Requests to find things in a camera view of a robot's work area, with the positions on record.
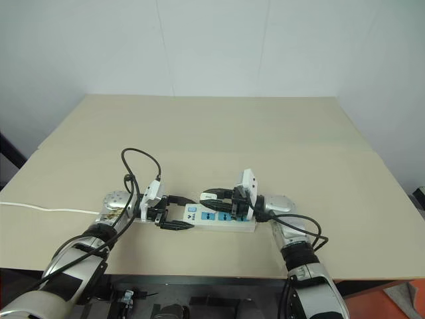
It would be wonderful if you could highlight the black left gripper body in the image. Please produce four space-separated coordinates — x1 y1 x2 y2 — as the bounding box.
145 195 172 225

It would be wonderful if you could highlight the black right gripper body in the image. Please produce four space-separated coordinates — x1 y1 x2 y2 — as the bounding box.
230 184 251 222

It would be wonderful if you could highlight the white power strip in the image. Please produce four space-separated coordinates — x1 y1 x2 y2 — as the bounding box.
132 203 257 234

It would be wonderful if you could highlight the dark rounded shape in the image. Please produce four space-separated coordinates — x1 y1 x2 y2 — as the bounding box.
151 304 191 319

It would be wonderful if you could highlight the silver and black mechanism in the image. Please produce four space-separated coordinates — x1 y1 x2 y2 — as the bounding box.
111 288 150 319

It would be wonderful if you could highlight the black box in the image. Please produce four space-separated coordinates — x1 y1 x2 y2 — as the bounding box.
412 186 425 221

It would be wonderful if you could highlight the grey cloth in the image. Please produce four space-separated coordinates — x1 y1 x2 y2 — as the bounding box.
383 280 425 314

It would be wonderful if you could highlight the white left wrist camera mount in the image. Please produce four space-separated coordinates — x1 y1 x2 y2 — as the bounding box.
138 179 166 223

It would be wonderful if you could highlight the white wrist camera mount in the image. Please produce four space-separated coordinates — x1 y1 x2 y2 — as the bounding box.
234 168 260 220
138 179 166 223

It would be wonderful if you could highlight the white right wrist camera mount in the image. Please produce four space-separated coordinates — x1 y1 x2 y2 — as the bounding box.
234 168 260 220

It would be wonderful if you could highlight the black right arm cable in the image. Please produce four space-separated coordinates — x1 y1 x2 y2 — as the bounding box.
264 209 331 319

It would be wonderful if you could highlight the white power strip cord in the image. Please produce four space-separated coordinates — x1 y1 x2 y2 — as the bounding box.
0 201 101 215

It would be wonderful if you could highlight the black frame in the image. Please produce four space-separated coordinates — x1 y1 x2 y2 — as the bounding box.
0 131 28 192

